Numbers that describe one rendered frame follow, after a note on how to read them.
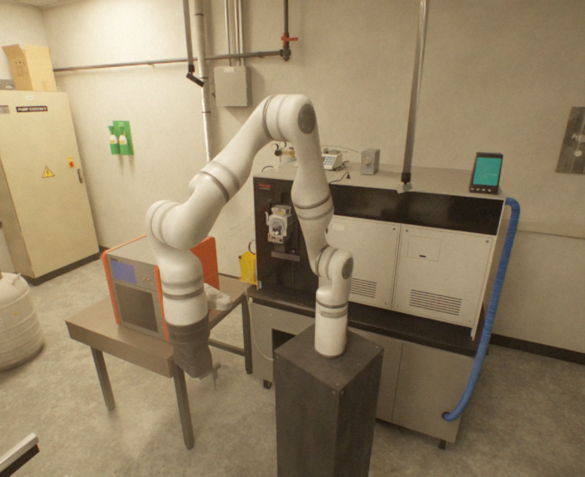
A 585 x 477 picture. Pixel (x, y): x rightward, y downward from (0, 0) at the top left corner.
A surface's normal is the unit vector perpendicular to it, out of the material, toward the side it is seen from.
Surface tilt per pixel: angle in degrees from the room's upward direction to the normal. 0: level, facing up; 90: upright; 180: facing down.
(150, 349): 0
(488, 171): 80
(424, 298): 90
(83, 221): 90
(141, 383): 0
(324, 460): 90
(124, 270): 90
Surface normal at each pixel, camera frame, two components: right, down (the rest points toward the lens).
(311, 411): -0.67, 0.26
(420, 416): -0.41, 0.33
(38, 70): 0.91, 0.15
